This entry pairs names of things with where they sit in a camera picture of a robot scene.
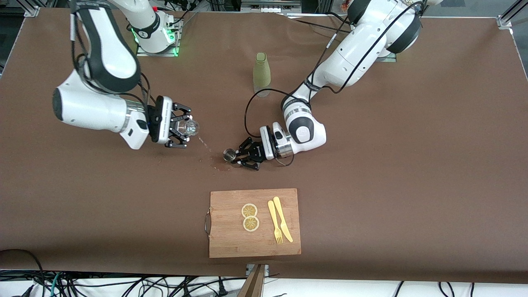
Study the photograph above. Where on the aluminium frame corner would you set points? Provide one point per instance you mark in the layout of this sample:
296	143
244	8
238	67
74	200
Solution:
505	20

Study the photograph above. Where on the small metal bracket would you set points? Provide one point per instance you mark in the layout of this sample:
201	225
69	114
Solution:
248	269

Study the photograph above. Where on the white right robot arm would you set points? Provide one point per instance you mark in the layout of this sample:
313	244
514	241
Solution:
90	107

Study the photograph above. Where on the yellow plastic fork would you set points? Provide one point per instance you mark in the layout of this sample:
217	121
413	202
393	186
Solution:
273	218

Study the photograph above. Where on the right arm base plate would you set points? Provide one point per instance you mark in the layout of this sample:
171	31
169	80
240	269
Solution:
156	54

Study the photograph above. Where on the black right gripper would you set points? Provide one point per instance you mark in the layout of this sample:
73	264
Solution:
175	125

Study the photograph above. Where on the lemon slice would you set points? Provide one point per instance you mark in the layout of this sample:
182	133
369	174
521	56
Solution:
249	210
251	224

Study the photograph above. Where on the grey metal rail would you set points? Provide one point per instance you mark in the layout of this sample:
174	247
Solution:
268	6

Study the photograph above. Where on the steel double jigger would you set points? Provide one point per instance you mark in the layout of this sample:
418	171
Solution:
229	155

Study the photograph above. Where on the bamboo cutting board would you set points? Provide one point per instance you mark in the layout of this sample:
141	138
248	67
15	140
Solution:
231	239

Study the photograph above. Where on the brown table cover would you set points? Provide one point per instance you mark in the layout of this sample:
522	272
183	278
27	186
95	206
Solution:
412	185

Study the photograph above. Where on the clear glass measuring cup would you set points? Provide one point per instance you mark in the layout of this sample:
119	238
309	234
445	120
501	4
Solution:
189	128

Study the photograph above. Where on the yellow plastic knife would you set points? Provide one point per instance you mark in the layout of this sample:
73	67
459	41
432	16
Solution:
283	218

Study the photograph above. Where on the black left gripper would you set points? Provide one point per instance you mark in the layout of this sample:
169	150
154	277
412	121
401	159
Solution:
254	153

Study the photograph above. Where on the wooden post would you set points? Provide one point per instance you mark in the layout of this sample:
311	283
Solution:
253	284

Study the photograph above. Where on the black power plug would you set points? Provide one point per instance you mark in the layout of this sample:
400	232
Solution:
222	288

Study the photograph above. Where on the green sleeved glass bottle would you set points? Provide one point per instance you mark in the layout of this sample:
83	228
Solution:
262	68

